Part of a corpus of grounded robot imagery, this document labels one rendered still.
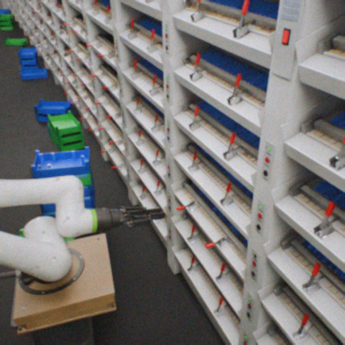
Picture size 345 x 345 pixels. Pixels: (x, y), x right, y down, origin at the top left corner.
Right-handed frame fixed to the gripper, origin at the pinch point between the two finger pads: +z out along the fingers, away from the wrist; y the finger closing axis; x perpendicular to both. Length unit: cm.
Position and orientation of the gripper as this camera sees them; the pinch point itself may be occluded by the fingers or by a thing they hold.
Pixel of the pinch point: (155, 213)
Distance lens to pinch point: 165.6
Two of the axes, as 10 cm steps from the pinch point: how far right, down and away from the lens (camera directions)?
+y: 4.1, 4.7, -7.8
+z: 9.0, -0.5, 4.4
